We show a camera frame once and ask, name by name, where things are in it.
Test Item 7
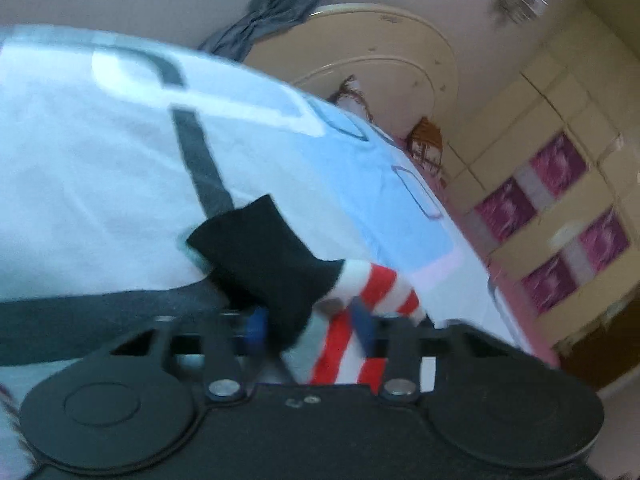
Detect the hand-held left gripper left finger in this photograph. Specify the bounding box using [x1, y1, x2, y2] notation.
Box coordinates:
[105, 309, 273, 402]

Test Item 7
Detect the pink bed sheet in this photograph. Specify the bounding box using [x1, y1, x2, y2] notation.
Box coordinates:
[395, 130, 561, 372]

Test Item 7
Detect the brown wooden door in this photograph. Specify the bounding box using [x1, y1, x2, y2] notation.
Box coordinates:
[557, 320, 640, 392]

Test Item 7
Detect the printed pillow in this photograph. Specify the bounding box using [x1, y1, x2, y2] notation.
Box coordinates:
[327, 75, 448, 181]

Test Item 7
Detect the cream curved headboard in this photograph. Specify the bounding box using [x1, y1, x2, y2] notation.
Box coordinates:
[242, 4, 460, 186]

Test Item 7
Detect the blue white patterned bed sheet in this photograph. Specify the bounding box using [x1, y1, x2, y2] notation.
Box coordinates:
[0, 25, 536, 480]

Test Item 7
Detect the ceiling light fixture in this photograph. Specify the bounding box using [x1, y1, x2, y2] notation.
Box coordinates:
[492, 0, 548, 23]

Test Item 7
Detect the cream cabinet with pink panels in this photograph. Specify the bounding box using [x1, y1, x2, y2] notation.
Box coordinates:
[445, 0, 640, 356]

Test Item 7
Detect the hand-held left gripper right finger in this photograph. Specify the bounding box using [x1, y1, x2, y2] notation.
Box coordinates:
[350, 303, 506, 403]

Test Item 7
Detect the black white red striped sweater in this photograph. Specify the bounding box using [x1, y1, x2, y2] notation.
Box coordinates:
[186, 194, 436, 386]

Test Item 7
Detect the grey curtain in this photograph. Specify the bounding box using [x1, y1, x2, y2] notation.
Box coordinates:
[200, 0, 368, 63]

